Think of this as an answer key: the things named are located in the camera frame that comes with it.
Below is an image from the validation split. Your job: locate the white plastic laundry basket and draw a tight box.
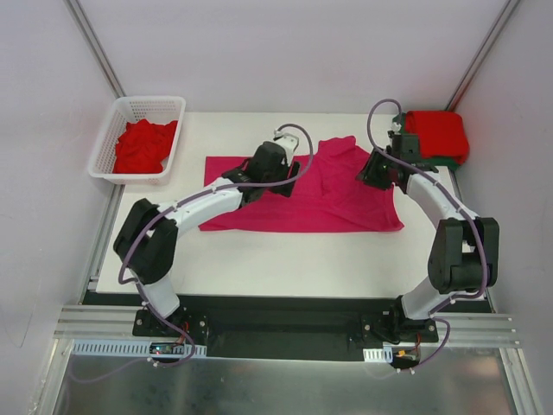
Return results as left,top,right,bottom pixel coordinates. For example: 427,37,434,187
88,95,187,186

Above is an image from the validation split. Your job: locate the white slotted cable duct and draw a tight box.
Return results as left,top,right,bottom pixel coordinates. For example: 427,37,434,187
72,340,207,359
363,347,393,364

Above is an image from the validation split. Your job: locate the aluminium frame rail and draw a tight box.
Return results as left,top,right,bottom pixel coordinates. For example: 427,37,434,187
54,304,140,340

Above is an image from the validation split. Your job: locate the left white slotted cable duct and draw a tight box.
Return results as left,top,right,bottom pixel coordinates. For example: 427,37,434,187
72,340,207,359

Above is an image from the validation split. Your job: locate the folded red t shirt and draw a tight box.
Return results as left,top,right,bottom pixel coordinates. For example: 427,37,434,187
404,110,470,159

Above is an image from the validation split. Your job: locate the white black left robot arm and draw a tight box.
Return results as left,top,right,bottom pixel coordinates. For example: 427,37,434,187
113,134,301,336

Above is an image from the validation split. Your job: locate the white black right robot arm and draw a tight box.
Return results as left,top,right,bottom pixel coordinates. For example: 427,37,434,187
357,131,499,342

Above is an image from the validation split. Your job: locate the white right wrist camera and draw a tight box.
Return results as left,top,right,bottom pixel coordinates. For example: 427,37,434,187
388,122,402,136

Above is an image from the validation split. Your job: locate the folded green t shirt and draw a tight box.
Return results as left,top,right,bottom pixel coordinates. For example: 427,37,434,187
391,111,467,173

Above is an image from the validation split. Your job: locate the crumpled red t shirt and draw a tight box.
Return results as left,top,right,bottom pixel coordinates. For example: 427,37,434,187
112,119,178,175

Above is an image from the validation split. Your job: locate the right white slotted cable duct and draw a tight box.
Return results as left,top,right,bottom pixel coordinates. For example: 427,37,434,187
363,347,393,364

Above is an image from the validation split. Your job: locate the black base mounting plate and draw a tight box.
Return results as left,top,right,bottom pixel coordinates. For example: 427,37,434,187
132,295,438,361

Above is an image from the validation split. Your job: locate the pink t shirt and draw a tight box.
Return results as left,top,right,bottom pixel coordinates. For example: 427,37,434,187
200,136,404,233

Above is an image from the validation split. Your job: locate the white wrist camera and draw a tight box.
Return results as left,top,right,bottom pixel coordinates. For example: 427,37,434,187
388,122,402,136
273,130,299,166

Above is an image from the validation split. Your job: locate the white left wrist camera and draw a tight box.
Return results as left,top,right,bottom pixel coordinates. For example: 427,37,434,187
273,130,299,166

